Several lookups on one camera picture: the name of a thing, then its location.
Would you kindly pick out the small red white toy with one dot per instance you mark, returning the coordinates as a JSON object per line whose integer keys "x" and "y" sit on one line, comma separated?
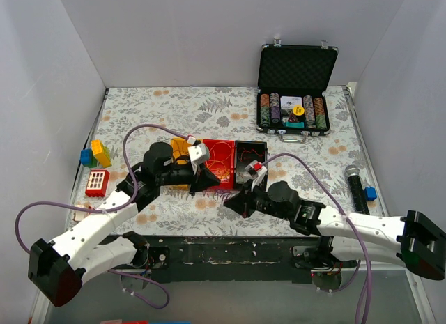
{"x": 79, "y": 215}

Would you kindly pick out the red white toy brick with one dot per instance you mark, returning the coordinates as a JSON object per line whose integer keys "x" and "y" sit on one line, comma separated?
{"x": 97, "y": 183}

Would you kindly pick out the black plastic bin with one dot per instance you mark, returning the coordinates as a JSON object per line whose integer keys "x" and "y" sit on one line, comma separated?
{"x": 244, "y": 153}

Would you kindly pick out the yellow plastic bin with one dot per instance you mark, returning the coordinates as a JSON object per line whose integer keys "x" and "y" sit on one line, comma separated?
{"x": 180, "y": 151}

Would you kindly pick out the red plastic bin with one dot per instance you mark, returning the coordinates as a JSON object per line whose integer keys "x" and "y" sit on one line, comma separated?
{"x": 221, "y": 161}

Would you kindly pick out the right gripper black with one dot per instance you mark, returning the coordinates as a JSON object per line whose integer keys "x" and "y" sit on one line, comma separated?
{"x": 251, "y": 197}

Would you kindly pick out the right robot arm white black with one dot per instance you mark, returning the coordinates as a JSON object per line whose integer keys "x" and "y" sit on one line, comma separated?
{"x": 413, "y": 241}

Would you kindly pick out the small blue block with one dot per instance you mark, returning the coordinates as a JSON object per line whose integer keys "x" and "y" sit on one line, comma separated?
{"x": 370, "y": 194}

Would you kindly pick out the floral patterned table mat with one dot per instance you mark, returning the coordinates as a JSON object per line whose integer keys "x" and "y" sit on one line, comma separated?
{"x": 131, "y": 119}

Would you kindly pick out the aluminium frame rail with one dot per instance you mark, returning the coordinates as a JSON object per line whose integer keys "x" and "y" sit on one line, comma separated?
{"x": 94, "y": 266}

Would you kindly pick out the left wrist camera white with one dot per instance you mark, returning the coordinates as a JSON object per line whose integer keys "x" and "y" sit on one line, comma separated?
{"x": 199, "y": 153}

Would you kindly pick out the black handheld microphone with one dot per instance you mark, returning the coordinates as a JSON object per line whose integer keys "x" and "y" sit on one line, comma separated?
{"x": 352, "y": 174}

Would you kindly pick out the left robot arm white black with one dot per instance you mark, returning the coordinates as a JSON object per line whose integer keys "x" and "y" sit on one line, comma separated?
{"x": 61, "y": 266}

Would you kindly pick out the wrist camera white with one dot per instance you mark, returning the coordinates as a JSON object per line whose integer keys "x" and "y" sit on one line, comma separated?
{"x": 257, "y": 171}
{"x": 199, "y": 153}

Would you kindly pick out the stacked colourful toy bricks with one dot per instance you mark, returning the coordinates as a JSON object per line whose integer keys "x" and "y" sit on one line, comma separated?
{"x": 97, "y": 154}

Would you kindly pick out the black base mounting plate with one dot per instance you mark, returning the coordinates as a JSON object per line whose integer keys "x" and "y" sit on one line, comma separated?
{"x": 228, "y": 258}

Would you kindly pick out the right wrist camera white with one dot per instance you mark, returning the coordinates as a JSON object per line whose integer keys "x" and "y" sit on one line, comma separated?
{"x": 257, "y": 171}

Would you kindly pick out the black poker chip case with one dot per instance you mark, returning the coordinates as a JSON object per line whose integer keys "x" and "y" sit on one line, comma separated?
{"x": 290, "y": 89}

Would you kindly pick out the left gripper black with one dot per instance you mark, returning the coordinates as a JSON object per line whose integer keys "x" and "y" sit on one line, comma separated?
{"x": 195, "y": 176}

